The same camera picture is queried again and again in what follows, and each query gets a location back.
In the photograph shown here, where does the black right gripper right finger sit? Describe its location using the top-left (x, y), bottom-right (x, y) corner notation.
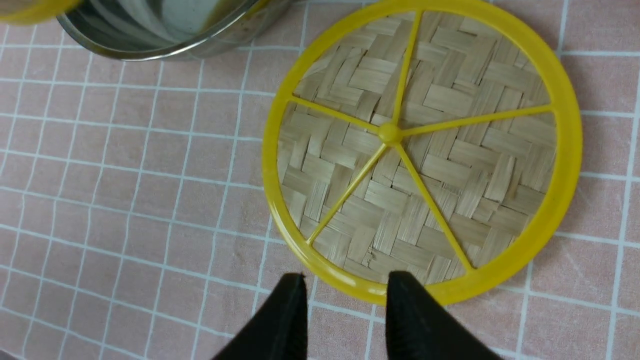
top-left (385, 271), bottom-right (500, 360)

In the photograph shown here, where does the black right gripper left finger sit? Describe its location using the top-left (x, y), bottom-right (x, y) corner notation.
top-left (213, 273), bottom-right (308, 360)

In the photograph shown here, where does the yellow woven bamboo steamer lid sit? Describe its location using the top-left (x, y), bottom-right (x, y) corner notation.
top-left (262, 0), bottom-right (583, 305)

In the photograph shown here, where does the yellow bamboo steamer basket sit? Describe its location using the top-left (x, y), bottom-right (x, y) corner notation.
top-left (0, 0), bottom-right (81, 26)

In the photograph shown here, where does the stainless steel pot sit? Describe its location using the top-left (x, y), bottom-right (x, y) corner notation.
top-left (57, 0), bottom-right (291, 62)

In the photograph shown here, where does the pink checkered tablecloth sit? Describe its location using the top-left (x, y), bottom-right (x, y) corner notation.
top-left (0, 0), bottom-right (640, 360)

